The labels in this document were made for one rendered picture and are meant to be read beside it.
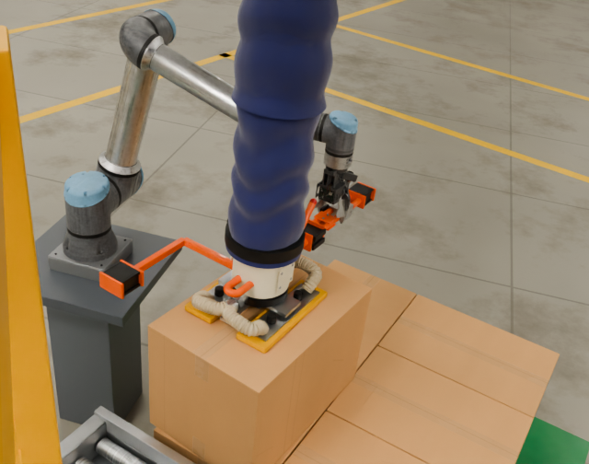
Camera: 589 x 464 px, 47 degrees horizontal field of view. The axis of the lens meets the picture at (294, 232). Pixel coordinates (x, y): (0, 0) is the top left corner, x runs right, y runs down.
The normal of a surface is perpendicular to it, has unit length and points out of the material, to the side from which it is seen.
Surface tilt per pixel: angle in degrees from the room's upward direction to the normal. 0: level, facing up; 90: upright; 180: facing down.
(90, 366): 90
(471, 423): 0
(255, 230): 75
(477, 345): 0
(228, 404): 90
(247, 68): 95
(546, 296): 0
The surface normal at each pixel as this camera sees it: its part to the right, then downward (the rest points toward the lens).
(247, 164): -0.61, 0.12
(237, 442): -0.57, 0.39
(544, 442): 0.10, -0.84
